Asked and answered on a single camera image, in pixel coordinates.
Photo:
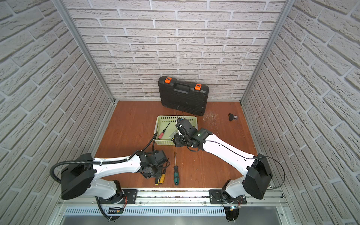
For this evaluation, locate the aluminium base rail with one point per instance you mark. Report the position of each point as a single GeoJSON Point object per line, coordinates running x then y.
{"type": "Point", "coordinates": [176, 206]}

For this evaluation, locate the orange handled black screwdriver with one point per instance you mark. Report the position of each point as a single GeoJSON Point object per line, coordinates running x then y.
{"type": "Point", "coordinates": [162, 178]}

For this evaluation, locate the green black Phillips screwdriver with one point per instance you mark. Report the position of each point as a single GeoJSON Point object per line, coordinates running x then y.
{"type": "Point", "coordinates": [176, 172]}

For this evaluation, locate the black yellow flathead screwdriver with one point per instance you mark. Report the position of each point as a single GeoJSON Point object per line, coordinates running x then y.
{"type": "Point", "coordinates": [157, 181]}

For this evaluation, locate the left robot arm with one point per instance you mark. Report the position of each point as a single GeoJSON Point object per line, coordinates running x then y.
{"type": "Point", "coordinates": [84, 176]}

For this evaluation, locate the black plastic tool case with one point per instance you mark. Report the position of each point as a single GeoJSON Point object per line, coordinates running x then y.
{"type": "Point", "coordinates": [190, 97]}

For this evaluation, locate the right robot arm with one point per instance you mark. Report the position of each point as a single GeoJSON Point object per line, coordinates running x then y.
{"type": "Point", "coordinates": [255, 170]}

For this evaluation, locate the light green perforated bin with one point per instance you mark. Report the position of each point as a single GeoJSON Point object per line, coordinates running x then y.
{"type": "Point", "coordinates": [167, 123]}

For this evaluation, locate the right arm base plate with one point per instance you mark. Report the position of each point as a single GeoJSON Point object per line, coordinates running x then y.
{"type": "Point", "coordinates": [219, 196]}

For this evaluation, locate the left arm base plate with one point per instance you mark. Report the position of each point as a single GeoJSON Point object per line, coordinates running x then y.
{"type": "Point", "coordinates": [123, 196]}

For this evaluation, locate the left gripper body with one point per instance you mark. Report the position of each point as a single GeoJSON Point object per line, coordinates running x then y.
{"type": "Point", "coordinates": [150, 171]}

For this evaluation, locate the pink handled screwdriver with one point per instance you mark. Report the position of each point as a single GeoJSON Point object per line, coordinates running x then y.
{"type": "Point", "coordinates": [162, 133]}

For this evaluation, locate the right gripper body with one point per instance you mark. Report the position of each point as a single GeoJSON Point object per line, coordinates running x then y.
{"type": "Point", "coordinates": [180, 141]}

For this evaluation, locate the small black clamp object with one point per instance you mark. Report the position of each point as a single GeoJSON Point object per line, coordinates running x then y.
{"type": "Point", "coordinates": [232, 117]}

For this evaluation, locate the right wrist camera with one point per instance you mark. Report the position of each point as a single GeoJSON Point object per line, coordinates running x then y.
{"type": "Point", "coordinates": [185, 127]}

